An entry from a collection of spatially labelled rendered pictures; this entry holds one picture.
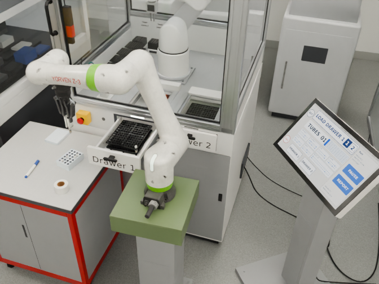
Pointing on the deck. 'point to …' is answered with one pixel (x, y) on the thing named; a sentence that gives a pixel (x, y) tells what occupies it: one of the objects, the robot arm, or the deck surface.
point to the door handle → (49, 18)
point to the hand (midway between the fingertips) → (68, 121)
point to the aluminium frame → (233, 22)
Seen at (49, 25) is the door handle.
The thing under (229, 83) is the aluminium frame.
